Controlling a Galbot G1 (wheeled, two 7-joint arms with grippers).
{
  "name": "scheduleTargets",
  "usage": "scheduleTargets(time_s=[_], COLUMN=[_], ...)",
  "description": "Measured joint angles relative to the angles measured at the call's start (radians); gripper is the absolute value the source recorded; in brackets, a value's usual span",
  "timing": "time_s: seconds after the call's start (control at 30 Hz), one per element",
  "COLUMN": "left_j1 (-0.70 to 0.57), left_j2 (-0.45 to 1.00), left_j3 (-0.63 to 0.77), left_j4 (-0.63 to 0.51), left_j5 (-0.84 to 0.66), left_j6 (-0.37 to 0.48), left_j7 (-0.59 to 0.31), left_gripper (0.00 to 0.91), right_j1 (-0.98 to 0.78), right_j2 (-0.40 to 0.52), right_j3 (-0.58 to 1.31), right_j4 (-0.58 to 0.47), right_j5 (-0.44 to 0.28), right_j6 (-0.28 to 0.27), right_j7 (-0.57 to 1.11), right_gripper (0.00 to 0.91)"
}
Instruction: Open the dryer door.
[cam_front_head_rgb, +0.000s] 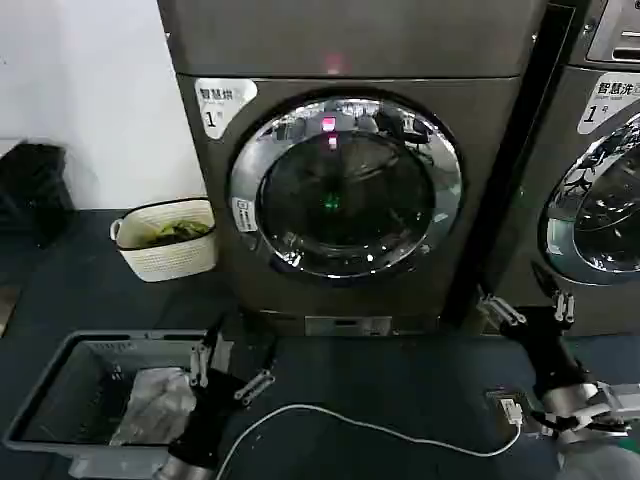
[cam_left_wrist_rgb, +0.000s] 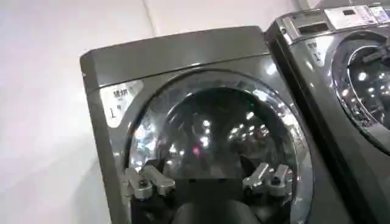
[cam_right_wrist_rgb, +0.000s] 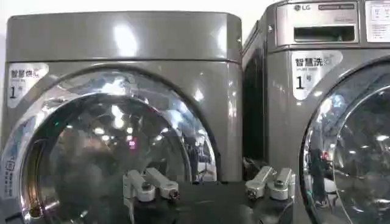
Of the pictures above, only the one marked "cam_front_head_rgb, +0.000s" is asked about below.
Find white number label sticker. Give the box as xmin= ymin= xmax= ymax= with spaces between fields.
xmin=576 ymin=79 xmax=640 ymax=136
xmin=193 ymin=77 xmax=259 ymax=141

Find black box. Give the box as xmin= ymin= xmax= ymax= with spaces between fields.
xmin=0 ymin=141 xmax=77 ymax=250

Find green clothes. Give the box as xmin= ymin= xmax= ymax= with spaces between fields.
xmin=146 ymin=218 xmax=212 ymax=247

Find small white door sticker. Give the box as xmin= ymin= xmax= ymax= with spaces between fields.
xmin=230 ymin=196 xmax=259 ymax=234

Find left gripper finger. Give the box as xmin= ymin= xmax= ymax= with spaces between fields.
xmin=188 ymin=319 xmax=224 ymax=389
xmin=234 ymin=337 xmax=277 ymax=404

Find white crumpled cloth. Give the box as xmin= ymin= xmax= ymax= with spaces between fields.
xmin=109 ymin=366 xmax=200 ymax=447

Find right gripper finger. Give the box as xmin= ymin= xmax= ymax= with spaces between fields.
xmin=474 ymin=283 xmax=527 ymax=327
xmin=551 ymin=284 xmax=576 ymax=325

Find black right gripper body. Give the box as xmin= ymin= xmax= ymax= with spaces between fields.
xmin=498 ymin=307 xmax=591 ymax=397

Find white woven laundry basket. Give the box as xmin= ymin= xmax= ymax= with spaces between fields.
xmin=109 ymin=198 xmax=219 ymax=283

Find round chrome glass dryer door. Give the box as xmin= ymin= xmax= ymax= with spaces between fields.
xmin=229 ymin=88 xmax=464 ymax=292
xmin=536 ymin=102 xmax=640 ymax=301

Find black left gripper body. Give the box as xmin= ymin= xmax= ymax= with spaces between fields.
xmin=168 ymin=368 xmax=251 ymax=466

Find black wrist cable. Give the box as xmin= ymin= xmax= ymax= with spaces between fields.
xmin=529 ymin=408 xmax=627 ymax=437

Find white power cable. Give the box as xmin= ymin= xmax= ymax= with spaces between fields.
xmin=213 ymin=403 xmax=524 ymax=480

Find floor socket with white plug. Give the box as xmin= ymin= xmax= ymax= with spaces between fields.
xmin=485 ymin=389 xmax=527 ymax=427

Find grey plastic laundry basket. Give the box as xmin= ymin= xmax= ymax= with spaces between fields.
xmin=1 ymin=329 xmax=237 ymax=479

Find grey dryer with glass door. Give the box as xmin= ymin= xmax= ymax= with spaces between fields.
xmin=157 ymin=0 xmax=547 ymax=337
xmin=519 ymin=0 xmax=640 ymax=337

